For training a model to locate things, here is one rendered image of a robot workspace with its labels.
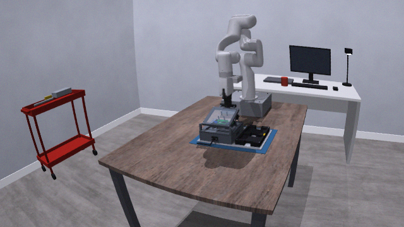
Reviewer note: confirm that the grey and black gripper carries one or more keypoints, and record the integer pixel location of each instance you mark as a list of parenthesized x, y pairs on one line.
[(227, 84)]

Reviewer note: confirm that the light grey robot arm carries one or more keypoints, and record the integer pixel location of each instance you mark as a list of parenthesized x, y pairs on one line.
[(238, 30)]

